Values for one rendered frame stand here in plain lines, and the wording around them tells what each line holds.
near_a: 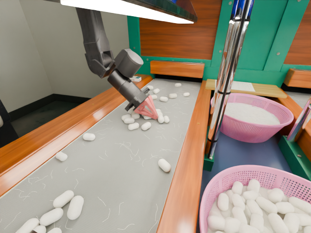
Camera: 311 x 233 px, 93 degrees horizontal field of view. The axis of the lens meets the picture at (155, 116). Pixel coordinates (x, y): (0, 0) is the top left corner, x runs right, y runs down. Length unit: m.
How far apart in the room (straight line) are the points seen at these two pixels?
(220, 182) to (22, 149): 0.46
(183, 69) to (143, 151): 0.57
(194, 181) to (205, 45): 0.73
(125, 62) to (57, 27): 2.05
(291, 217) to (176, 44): 0.82
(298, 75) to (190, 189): 0.75
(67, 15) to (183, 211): 2.28
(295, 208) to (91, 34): 0.61
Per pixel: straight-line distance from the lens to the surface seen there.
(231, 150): 0.55
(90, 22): 0.51
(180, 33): 0.92
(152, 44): 0.97
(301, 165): 0.55
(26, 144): 0.51
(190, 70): 0.86
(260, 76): 0.94
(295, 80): 0.93
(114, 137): 0.46
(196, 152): 0.37
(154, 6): 0.25
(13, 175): 0.45
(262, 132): 0.58
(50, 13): 2.50
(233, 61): 0.33
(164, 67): 0.88
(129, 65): 0.46
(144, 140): 0.43
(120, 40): 1.97
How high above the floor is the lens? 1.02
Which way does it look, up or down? 30 degrees down
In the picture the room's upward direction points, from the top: straight up
